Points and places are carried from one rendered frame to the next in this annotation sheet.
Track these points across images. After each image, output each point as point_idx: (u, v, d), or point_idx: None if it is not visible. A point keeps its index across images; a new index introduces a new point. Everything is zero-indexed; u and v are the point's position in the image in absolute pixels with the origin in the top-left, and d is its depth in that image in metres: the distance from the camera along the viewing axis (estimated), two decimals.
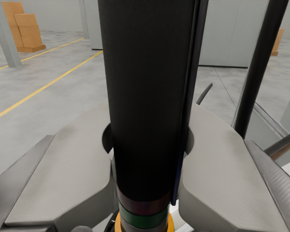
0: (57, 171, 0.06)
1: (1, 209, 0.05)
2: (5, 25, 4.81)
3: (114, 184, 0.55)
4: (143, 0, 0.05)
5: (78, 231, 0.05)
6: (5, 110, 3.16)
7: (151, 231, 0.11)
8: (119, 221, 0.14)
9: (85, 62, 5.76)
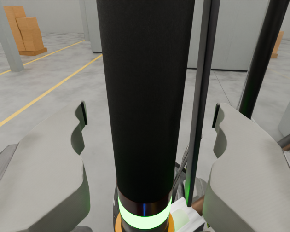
0: (26, 180, 0.06)
1: None
2: (8, 30, 4.88)
3: (118, 211, 0.62)
4: (142, 1, 0.05)
5: (78, 231, 0.05)
6: (9, 117, 3.24)
7: None
8: (120, 221, 0.13)
9: (86, 66, 5.83)
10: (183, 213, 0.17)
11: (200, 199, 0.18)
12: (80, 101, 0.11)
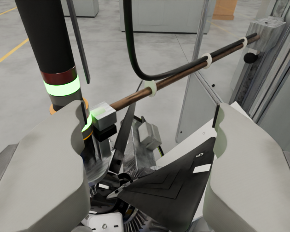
0: (26, 180, 0.06)
1: None
2: None
3: None
4: None
5: (78, 231, 0.05)
6: None
7: (66, 99, 0.19)
8: (52, 105, 0.21)
9: None
10: (101, 107, 0.26)
11: (116, 101, 0.27)
12: (80, 101, 0.11)
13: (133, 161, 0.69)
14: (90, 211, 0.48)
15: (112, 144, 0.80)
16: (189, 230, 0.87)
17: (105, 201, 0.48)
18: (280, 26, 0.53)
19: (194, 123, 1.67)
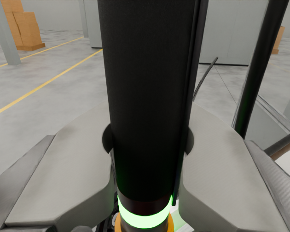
0: (57, 171, 0.06)
1: (1, 209, 0.05)
2: (4, 22, 4.77)
3: None
4: (143, 0, 0.05)
5: (78, 231, 0.05)
6: (4, 107, 3.13)
7: None
8: (119, 221, 0.13)
9: (84, 60, 5.73)
10: None
11: None
12: None
13: None
14: None
15: None
16: None
17: None
18: None
19: None
